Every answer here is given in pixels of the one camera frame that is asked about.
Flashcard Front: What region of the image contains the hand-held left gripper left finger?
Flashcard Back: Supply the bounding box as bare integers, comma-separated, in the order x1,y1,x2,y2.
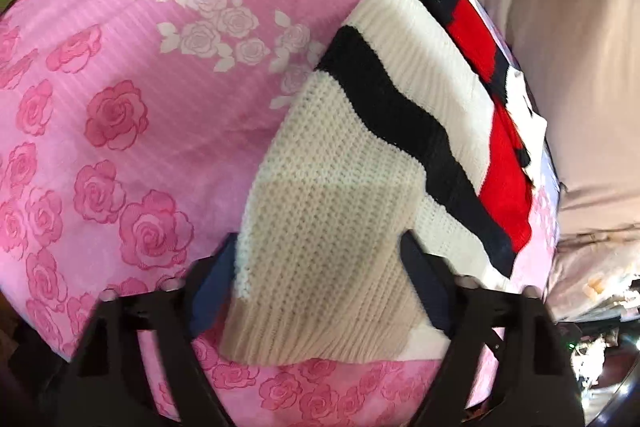
42,232,241,427

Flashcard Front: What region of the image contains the beige draped cloth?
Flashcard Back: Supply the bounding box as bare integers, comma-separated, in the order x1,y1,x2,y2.
390,0,640,248

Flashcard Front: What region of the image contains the pale crumpled cloth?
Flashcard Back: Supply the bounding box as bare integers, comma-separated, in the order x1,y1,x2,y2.
547,229,640,323

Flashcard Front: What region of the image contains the pink floral bedsheet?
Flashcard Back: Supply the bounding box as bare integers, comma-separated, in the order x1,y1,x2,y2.
0,0,561,427

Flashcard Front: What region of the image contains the cream striped knit sweater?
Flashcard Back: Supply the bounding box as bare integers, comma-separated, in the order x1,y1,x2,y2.
220,0,548,365

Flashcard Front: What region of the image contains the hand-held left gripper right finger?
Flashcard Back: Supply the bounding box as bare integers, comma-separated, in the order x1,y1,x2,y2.
397,229,586,427

